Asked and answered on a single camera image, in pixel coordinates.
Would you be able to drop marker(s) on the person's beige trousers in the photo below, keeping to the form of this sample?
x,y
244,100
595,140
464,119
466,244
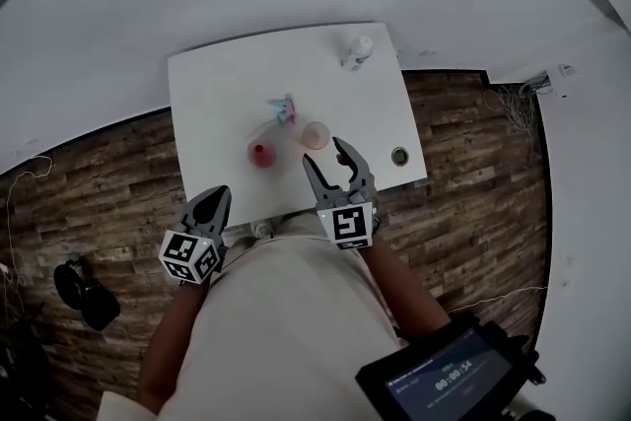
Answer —
x,y
296,224

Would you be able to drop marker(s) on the black tablet device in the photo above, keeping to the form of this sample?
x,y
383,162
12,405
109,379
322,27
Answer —
x,y
443,379

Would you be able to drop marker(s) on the pink plastic cup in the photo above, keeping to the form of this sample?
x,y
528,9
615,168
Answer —
x,y
315,137

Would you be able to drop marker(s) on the person's right forearm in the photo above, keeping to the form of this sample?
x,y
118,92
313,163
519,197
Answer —
x,y
404,296

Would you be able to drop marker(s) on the small white bottle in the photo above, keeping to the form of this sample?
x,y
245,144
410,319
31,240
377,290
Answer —
x,y
356,54

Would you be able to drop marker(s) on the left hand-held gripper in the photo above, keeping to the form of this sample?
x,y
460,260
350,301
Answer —
x,y
185,256

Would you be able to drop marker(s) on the white wall socket box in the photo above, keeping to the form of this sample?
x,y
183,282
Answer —
x,y
562,81

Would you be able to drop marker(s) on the person's beige shirt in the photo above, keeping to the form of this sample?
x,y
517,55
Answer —
x,y
281,335

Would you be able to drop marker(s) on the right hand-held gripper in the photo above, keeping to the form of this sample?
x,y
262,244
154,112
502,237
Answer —
x,y
350,224

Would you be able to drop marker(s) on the pink vase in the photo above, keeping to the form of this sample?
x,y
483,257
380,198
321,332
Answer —
x,y
261,155

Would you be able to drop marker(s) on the person's left forearm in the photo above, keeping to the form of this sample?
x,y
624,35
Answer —
x,y
167,350

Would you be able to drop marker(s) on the person's white shoe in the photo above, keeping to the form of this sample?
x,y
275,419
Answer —
x,y
261,229

